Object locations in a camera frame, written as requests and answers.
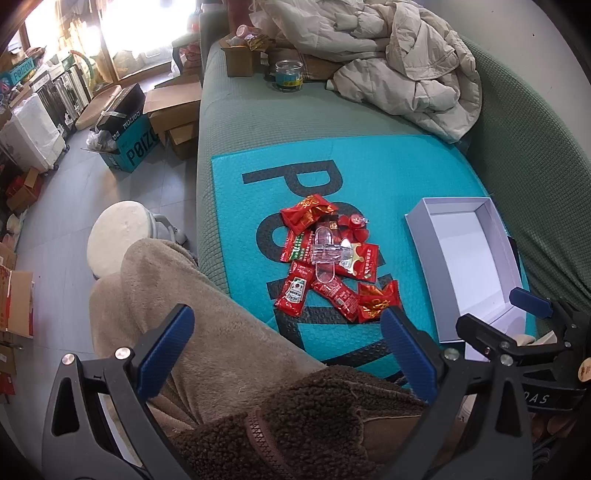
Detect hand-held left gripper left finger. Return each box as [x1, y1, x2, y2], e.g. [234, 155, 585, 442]
[41, 304, 195, 480]

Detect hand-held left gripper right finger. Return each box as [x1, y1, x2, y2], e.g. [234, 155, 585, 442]
[381, 306, 535, 480]

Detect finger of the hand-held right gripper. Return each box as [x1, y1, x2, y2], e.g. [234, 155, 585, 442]
[456, 314, 566, 366]
[510, 287, 591, 345]

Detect red gold candy packet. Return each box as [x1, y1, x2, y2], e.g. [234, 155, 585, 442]
[358, 280, 402, 322]
[281, 195, 340, 235]

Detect white box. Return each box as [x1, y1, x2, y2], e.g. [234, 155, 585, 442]
[405, 197, 532, 356]

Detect red sauce packet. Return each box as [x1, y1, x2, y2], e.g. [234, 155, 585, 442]
[311, 276, 361, 322]

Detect red crown-print snack packet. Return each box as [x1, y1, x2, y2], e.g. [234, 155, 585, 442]
[332, 242, 379, 282]

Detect clear plastic clip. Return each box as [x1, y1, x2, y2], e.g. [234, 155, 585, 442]
[310, 227, 354, 284]

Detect red ketchup packet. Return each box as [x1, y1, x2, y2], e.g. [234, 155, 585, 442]
[276, 262, 315, 315]

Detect red snack packet green marks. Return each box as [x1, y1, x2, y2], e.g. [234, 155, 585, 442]
[281, 229, 315, 264]

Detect person's right hand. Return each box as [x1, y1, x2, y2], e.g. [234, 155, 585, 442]
[529, 411, 578, 446]

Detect beige fleece pants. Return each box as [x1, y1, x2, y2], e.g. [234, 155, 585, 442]
[88, 239, 324, 435]

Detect brown fleece jacket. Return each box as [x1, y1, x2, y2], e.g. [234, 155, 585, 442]
[171, 364, 467, 480]

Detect white round stool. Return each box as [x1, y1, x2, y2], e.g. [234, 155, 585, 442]
[87, 200, 188, 280]

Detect red-printed cardboard box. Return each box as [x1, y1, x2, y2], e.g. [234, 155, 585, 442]
[0, 265, 35, 340]

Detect teal bubble mailer black print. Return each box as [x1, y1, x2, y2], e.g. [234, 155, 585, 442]
[211, 135, 539, 386]

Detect large teal cardboard box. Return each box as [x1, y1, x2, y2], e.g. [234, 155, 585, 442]
[99, 113, 160, 174]

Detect flat brown cardboard box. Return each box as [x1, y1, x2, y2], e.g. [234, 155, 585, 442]
[164, 122, 200, 160]

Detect green sofa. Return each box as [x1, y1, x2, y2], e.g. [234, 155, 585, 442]
[196, 9, 591, 370]

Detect open brown cardboard box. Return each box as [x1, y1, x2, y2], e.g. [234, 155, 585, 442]
[143, 82, 202, 134]

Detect white storage cabinet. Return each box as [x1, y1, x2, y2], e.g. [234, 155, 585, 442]
[0, 92, 70, 174]

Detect beige down jacket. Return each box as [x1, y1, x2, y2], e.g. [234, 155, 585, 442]
[256, 0, 483, 144]

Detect grey radiator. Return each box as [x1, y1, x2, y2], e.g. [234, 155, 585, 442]
[37, 65, 93, 125]

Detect small brown cardboard box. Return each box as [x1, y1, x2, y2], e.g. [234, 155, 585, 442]
[219, 39, 271, 78]

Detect glass jar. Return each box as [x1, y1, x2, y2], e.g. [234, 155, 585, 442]
[274, 60, 304, 93]

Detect small teal box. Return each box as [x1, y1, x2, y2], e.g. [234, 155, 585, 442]
[0, 69, 35, 86]

